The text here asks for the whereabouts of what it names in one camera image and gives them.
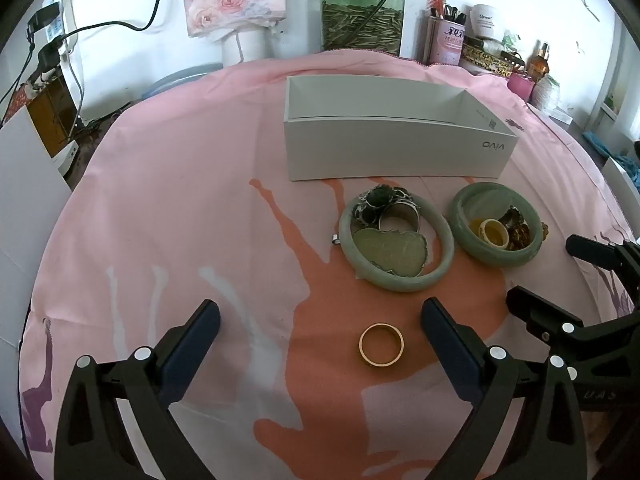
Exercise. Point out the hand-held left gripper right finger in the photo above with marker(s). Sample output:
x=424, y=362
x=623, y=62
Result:
x=450, y=345

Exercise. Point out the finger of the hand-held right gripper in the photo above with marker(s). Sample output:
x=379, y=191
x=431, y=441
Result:
x=537, y=312
x=595, y=254

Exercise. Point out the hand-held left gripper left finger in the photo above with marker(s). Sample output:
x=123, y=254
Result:
x=192, y=350

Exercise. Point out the small green jade bangle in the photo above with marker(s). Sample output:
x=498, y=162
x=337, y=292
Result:
x=495, y=259

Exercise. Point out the large green jade bangle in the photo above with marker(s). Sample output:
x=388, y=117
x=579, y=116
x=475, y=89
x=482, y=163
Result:
x=395, y=282

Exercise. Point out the gourd-shaped jade pendant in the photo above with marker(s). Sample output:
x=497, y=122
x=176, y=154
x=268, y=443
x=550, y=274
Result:
x=390, y=252

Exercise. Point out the white cardboard box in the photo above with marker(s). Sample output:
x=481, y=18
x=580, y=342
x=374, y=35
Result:
x=390, y=150

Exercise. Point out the white basket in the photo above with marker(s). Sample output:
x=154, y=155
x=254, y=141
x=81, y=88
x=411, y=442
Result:
x=620, y=180

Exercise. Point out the blue cloth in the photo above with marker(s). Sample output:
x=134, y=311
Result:
x=600, y=147

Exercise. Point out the pink printed cloth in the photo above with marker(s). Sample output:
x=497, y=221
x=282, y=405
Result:
x=175, y=210

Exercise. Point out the small pink cup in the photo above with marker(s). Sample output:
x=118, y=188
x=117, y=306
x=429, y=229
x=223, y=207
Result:
x=520, y=87

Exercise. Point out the amber perfume bottle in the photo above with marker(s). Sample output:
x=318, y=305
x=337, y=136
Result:
x=539, y=65

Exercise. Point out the white board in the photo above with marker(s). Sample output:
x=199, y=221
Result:
x=25, y=200

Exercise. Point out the green white packet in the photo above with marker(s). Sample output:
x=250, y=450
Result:
x=510, y=40

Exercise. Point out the white cream jar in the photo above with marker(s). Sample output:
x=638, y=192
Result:
x=487, y=22

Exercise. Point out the pink pen holder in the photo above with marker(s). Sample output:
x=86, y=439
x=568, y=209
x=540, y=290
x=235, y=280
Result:
x=447, y=40

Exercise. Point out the blue plastic basin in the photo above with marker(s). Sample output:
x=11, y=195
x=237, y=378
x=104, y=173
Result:
x=175, y=80

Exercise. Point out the small brown white cabinet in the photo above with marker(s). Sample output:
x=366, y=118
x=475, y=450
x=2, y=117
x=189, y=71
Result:
x=50, y=115

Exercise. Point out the bundle of dark pens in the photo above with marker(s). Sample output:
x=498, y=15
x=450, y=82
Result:
x=452, y=14

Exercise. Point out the red comb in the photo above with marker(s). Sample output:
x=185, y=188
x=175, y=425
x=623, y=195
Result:
x=434, y=2

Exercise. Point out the red floral cloth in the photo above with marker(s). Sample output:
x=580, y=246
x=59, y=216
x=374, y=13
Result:
x=22, y=97

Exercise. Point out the white paper roll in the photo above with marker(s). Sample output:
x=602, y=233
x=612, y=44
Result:
x=250, y=47

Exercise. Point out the black power adapter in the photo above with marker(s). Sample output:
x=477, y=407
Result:
x=50, y=55
x=44, y=15

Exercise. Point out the green glass jar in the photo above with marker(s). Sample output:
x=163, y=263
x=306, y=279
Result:
x=360, y=20

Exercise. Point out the white power strip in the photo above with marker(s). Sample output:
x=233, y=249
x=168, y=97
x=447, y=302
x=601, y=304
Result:
x=65, y=15

